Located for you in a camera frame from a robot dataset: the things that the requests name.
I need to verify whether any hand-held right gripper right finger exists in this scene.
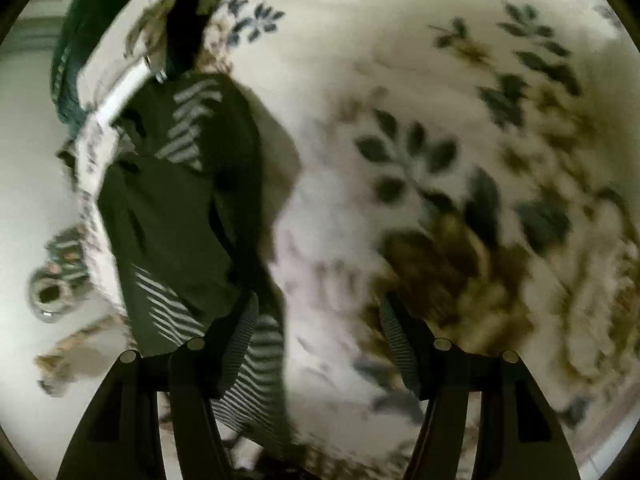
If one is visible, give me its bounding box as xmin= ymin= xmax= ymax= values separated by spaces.
xmin=378 ymin=294 xmax=582 ymax=480

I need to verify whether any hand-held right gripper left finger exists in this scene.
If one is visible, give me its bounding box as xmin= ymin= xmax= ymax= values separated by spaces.
xmin=56 ymin=290 xmax=261 ymax=480

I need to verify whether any dark green striped garment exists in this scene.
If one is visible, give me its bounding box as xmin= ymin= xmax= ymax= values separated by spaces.
xmin=96 ymin=73 xmax=306 ymax=461

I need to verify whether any floral printed bed sheet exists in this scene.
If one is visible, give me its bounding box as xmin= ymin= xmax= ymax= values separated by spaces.
xmin=35 ymin=0 xmax=640 ymax=480

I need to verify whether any black cloth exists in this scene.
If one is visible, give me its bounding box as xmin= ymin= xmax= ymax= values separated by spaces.
xmin=164 ymin=0 xmax=217 ymax=81

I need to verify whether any dark green cloth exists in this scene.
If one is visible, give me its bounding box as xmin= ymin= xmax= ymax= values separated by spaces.
xmin=49 ymin=0 xmax=176 ymax=126

